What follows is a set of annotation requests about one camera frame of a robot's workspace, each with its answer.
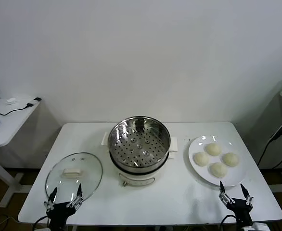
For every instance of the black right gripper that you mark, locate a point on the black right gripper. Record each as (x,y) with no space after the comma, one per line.
(240,209)

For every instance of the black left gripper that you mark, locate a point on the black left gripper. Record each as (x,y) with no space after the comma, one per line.
(59,214)

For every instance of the white steamed baozi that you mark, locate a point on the white steamed baozi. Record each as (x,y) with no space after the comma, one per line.
(230,159)
(201,158)
(218,170)
(213,149)

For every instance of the white ceramic plate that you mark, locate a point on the white ceramic plate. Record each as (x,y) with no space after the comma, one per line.
(198,146)

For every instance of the cream electric cooker base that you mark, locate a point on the cream electric cooker base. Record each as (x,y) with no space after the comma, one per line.
(136,179)

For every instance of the white side desk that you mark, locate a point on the white side desk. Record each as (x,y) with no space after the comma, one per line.
(11,125)

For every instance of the small white crumpled tissue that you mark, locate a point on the small white crumpled tissue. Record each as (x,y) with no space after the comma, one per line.
(11,101)

